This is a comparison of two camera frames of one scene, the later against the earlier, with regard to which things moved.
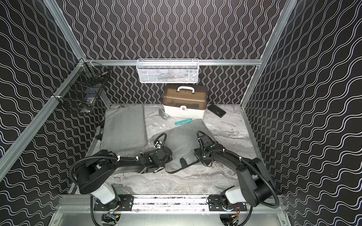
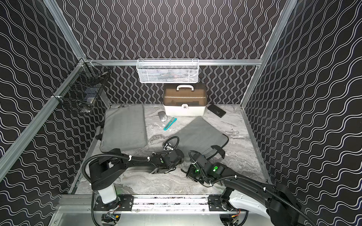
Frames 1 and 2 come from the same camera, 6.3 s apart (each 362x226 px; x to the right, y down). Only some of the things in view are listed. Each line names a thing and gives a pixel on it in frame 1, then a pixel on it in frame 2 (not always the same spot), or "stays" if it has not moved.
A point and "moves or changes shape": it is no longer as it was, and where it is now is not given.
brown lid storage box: x=185 y=101 stays
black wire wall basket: x=81 y=87 stays
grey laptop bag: x=124 y=131 stays
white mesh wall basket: x=167 y=70 stays
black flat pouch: x=217 y=110 stays
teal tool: x=183 y=122 to x=170 y=124
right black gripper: x=196 y=152 to x=189 y=173
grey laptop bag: x=182 y=141 moves or changes shape
